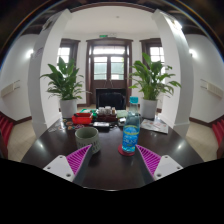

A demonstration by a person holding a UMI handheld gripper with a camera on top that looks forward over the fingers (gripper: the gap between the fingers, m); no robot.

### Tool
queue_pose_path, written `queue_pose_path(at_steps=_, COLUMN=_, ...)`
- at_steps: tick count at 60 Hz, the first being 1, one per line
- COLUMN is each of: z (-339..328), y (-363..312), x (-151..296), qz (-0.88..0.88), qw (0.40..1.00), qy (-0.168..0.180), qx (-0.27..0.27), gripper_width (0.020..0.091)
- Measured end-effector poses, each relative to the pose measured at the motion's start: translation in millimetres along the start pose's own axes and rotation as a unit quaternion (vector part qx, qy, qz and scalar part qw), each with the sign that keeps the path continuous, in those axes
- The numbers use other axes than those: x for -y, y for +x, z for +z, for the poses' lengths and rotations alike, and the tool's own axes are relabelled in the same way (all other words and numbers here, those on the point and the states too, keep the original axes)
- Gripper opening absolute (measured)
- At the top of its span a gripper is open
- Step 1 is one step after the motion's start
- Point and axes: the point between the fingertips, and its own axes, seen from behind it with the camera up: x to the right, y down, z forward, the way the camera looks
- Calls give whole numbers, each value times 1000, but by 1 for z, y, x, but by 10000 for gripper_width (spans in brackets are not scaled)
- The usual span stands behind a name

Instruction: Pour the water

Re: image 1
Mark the white wall radiator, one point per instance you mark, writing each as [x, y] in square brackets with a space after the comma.
[9, 88]
[213, 89]

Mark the dark tea tray with jars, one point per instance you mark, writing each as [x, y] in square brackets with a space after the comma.
[106, 114]

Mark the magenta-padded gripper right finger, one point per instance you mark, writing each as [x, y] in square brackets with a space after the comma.
[166, 165]

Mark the small black flat device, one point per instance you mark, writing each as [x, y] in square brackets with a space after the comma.
[101, 124]

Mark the red carpeted staircase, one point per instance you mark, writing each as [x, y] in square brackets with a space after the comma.
[6, 128]
[218, 131]

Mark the black chair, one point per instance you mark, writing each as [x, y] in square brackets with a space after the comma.
[111, 99]

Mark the printed magazine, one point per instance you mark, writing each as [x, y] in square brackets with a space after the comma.
[155, 126]

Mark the small potted plant white pot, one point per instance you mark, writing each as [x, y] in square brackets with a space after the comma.
[65, 81]

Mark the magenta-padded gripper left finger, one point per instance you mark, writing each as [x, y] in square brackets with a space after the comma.
[58, 166]

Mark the flat round red coaster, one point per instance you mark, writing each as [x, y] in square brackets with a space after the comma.
[120, 151]

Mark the red plastic box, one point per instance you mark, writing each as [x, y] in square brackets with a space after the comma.
[82, 119]

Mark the green exit sign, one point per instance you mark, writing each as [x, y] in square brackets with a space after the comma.
[103, 35]

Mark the clear water bottle teal cap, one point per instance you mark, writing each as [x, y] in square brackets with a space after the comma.
[131, 133]

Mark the dark wooden framed window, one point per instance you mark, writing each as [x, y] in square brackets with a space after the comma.
[65, 53]
[155, 55]

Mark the large potted plant white pot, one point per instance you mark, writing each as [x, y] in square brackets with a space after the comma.
[151, 80]

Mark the dark wooden glazed door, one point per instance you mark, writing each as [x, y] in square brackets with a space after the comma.
[108, 63]

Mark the white wall lamp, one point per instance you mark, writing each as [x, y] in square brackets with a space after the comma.
[192, 53]
[30, 54]

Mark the grey-green patterned cup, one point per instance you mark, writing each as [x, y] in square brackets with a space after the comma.
[87, 140]

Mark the green folded cloth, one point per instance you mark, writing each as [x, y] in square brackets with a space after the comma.
[121, 114]

